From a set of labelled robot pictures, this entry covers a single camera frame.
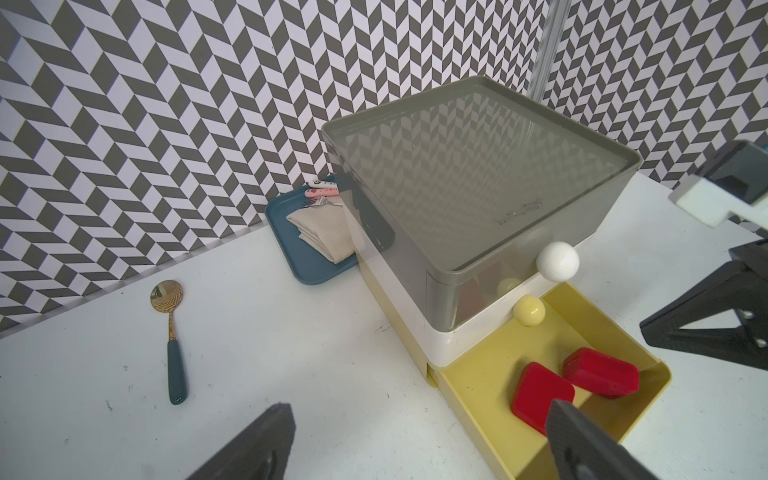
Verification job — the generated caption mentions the pink handled fork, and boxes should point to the pink handled fork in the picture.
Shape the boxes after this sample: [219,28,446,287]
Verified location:
[303,180,340,208]

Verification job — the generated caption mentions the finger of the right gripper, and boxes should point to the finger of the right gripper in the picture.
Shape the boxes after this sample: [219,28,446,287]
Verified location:
[640,239,767,370]

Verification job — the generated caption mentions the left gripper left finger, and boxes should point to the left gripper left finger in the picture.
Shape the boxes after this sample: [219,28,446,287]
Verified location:
[188,403,296,480]

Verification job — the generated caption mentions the grey drawer cabinet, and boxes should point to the grey drawer cabinet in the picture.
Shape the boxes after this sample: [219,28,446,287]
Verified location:
[321,76,641,332]

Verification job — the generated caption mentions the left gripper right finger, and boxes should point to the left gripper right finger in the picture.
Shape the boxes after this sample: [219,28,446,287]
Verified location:
[545,400,656,480]

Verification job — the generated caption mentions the yellow bottom drawer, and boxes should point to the yellow bottom drawer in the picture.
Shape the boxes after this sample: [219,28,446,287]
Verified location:
[360,263,671,479]

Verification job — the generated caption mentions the teal tray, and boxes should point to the teal tray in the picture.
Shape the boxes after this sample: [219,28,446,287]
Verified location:
[265,185,358,285]

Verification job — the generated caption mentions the gold spoon green handle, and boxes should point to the gold spoon green handle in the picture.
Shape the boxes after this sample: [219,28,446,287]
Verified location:
[150,280,188,405]

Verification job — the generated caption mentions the beige cards on tray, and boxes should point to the beige cards on tray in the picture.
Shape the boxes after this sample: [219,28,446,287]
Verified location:
[286,204,354,264]

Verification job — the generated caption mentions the white drawer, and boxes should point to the white drawer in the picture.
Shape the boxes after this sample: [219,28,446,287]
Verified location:
[356,239,583,368]

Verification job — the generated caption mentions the red brooch box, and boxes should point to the red brooch box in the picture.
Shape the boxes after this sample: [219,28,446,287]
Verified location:
[510,362,575,436]
[561,347,640,399]

